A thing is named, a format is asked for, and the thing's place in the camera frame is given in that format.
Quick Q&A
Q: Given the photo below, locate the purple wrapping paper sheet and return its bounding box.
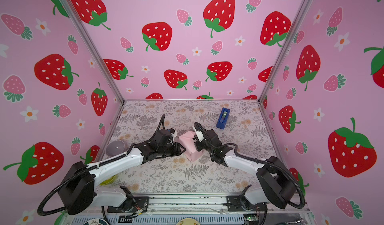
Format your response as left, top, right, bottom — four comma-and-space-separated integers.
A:
179, 131, 203, 162

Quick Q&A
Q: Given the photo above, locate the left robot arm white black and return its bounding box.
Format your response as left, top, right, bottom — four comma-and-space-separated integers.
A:
37, 129, 186, 216

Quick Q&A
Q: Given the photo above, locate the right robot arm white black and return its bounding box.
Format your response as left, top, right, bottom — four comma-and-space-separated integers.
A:
194, 128, 306, 210

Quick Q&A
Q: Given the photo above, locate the blue tape dispenser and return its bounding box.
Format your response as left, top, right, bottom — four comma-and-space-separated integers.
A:
216, 108, 230, 130

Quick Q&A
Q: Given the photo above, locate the grey round lid disc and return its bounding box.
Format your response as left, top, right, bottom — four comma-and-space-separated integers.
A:
105, 140, 126, 157

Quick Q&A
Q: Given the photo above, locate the yellow-green tape roll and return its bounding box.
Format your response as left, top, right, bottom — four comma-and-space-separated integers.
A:
100, 175, 118, 186

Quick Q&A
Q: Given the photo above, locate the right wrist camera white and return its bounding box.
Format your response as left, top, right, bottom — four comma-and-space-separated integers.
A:
193, 127, 205, 142

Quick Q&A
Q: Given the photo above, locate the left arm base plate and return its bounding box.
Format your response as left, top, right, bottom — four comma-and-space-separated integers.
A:
107, 186, 150, 214

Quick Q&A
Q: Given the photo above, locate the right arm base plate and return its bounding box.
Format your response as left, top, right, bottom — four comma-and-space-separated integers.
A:
223, 185, 268, 212

